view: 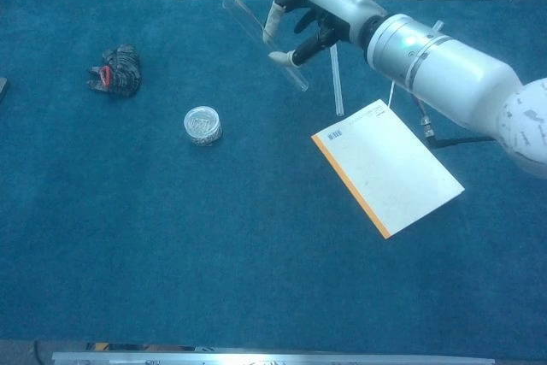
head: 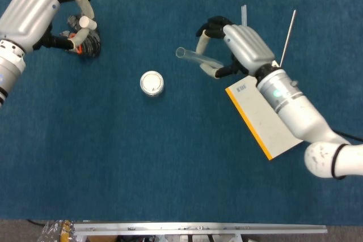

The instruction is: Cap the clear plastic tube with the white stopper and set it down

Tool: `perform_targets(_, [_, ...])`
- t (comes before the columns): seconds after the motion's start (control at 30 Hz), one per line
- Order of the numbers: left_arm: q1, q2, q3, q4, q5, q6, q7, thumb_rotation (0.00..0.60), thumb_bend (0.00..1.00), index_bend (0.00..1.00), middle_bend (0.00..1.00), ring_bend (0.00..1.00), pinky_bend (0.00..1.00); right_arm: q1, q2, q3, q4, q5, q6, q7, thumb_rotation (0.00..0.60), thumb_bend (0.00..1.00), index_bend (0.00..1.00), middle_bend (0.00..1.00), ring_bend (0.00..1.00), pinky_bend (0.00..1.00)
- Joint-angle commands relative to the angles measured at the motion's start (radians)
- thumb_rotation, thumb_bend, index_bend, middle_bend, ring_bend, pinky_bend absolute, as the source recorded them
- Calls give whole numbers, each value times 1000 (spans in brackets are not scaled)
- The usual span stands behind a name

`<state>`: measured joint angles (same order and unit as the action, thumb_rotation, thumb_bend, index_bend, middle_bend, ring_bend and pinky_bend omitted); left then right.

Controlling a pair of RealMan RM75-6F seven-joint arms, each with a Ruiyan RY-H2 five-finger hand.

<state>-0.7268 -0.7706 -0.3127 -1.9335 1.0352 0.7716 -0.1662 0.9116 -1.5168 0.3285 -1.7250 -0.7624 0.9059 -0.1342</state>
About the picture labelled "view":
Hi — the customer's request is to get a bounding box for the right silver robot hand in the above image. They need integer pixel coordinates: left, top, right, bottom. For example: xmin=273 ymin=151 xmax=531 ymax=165
xmin=262 ymin=0 xmax=388 ymax=68

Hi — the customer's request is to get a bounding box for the transparent glass test tube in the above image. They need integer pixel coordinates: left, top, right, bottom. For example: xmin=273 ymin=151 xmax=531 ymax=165
xmin=222 ymin=0 xmax=309 ymax=93

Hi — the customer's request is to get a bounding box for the long clear plastic tube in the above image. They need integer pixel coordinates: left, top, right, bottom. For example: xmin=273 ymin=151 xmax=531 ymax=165
xmin=329 ymin=46 xmax=345 ymax=117

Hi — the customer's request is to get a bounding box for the black grey knit glove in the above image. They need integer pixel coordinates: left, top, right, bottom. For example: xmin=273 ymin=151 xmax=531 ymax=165
xmin=86 ymin=43 xmax=143 ymax=99

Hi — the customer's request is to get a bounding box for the small clear plastic jar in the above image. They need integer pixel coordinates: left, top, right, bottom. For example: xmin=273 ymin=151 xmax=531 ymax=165
xmin=183 ymin=105 xmax=224 ymax=147

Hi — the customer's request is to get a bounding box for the white notebook yellow spine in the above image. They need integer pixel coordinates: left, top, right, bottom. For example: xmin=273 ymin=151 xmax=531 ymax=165
xmin=310 ymin=98 xmax=466 ymax=240

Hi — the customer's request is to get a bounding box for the aluminium frame rail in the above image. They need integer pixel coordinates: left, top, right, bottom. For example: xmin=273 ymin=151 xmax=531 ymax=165
xmin=51 ymin=350 xmax=496 ymax=365

